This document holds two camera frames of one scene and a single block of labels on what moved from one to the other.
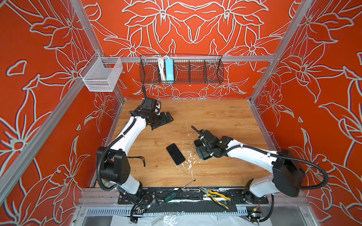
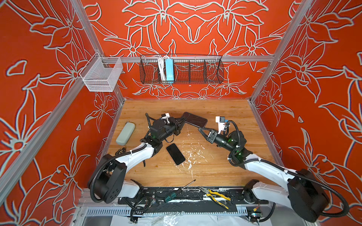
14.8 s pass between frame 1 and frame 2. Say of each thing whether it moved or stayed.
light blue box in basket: stayed
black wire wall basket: stayed
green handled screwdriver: stayed
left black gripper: moved
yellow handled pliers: stayed
